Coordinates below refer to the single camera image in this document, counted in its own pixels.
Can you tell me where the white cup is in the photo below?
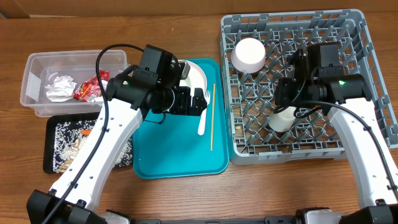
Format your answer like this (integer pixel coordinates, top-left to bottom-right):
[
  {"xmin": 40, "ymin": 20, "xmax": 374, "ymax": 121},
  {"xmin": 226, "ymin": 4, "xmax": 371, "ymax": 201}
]
[{"xmin": 269, "ymin": 106, "xmax": 296, "ymax": 133}]

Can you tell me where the pink bowl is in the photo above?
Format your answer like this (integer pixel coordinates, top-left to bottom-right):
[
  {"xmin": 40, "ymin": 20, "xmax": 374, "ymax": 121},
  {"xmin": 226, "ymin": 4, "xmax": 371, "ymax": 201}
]
[{"xmin": 231, "ymin": 38, "xmax": 266, "ymax": 73}]

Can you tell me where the red snack wrapper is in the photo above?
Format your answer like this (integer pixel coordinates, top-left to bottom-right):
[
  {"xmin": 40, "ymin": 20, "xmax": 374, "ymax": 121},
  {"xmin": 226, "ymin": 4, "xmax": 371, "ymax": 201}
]
[{"xmin": 73, "ymin": 70, "xmax": 110, "ymax": 103}]

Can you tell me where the orange carrot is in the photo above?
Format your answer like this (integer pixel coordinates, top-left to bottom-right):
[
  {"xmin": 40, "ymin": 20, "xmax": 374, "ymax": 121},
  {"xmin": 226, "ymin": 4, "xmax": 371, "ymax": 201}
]
[{"xmin": 80, "ymin": 129, "xmax": 91, "ymax": 136}]

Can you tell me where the white napkin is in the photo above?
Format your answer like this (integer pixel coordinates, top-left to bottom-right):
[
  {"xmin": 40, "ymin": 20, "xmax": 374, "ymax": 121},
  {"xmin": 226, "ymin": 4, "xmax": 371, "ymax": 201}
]
[{"xmin": 45, "ymin": 75, "xmax": 76, "ymax": 103}]

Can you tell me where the peanut shells and rice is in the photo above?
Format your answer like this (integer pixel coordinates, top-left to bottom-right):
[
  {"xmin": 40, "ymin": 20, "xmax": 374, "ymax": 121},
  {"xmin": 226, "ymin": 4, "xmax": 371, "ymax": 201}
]
[{"xmin": 53, "ymin": 119, "xmax": 133, "ymax": 174}]

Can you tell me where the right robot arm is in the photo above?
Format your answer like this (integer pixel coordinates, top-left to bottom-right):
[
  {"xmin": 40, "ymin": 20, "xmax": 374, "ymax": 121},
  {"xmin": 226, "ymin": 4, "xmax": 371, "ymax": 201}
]
[{"xmin": 274, "ymin": 42, "xmax": 397, "ymax": 223}]

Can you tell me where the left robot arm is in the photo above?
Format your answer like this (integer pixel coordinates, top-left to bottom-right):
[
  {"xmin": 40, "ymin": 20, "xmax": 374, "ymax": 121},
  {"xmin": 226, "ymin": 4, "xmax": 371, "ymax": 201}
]
[{"xmin": 27, "ymin": 45, "xmax": 207, "ymax": 224}]

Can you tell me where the grey dishwasher rack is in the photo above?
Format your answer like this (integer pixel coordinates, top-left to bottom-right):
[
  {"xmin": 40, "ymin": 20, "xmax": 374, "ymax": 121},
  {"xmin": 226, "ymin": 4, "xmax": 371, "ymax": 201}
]
[{"xmin": 220, "ymin": 9, "xmax": 397, "ymax": 165}]

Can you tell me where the white plastic fork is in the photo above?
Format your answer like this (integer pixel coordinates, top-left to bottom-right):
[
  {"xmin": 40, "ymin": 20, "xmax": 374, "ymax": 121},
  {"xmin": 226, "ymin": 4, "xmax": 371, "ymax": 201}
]
[{"xmin": 198, "ymin": 90, "xmax": 211, "ymax": 136}]

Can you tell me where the white round plate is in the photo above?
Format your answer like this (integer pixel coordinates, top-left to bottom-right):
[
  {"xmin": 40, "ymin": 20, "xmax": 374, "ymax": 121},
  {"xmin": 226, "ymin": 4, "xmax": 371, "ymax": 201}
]
[{"xmin": 180, "ymin": 60, "xmax": 207, "ymax": 96}]

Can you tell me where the wooden chopstick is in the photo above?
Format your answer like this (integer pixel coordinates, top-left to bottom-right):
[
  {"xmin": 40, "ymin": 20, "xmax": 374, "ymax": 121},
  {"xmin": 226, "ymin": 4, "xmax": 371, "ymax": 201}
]
[{"xmin": 210, "ymin": 83, "xmax": 216, "ymax": 152}]

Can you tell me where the teal serving tray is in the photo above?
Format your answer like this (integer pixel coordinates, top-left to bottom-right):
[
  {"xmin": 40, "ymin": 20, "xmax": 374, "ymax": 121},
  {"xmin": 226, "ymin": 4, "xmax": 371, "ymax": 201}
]
[{"xmin": 132, "ymin": 58, "xmax": 229, "ymax": 179}]

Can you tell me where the black tray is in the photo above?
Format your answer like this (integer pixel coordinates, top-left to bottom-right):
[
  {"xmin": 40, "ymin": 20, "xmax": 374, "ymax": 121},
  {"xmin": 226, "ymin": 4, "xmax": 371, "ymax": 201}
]
[{"xmin": 42, "ymin": 111, "xmax": 134, "ymax": 174}]

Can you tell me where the clear plastic bin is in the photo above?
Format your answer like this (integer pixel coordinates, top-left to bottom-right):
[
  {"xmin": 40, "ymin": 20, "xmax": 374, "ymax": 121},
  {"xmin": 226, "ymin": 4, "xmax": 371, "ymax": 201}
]
[{"xmin": 20, "ymin": 49, "xmax": 134, "ymax": 118}]

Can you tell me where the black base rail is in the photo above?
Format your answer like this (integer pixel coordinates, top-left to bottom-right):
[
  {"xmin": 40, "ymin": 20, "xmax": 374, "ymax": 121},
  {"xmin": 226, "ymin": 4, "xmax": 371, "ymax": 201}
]
[{"xmin": 105, "ymin": 207, "xmax": 352, "ymax": 224}]

